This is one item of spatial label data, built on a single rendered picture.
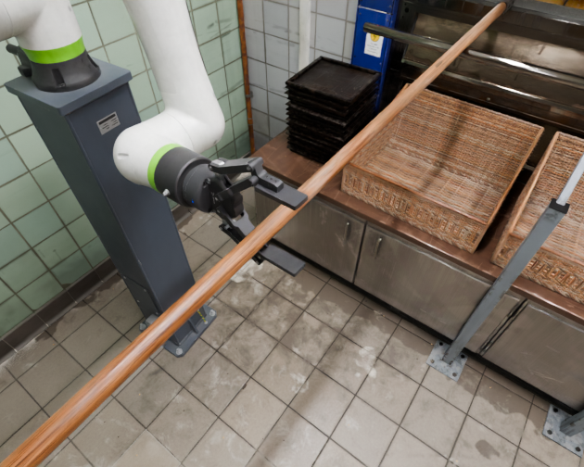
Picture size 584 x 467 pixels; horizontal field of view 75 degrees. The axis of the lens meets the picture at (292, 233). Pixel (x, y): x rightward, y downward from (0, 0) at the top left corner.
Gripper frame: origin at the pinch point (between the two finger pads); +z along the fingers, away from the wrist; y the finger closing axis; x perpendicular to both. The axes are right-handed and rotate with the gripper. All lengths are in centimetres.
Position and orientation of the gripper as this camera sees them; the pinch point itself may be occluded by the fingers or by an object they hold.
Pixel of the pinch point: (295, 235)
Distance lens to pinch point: 55.7
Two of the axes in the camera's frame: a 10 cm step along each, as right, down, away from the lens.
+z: 7.9, 4.3, -4.4
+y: 0.0, 7.1, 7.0
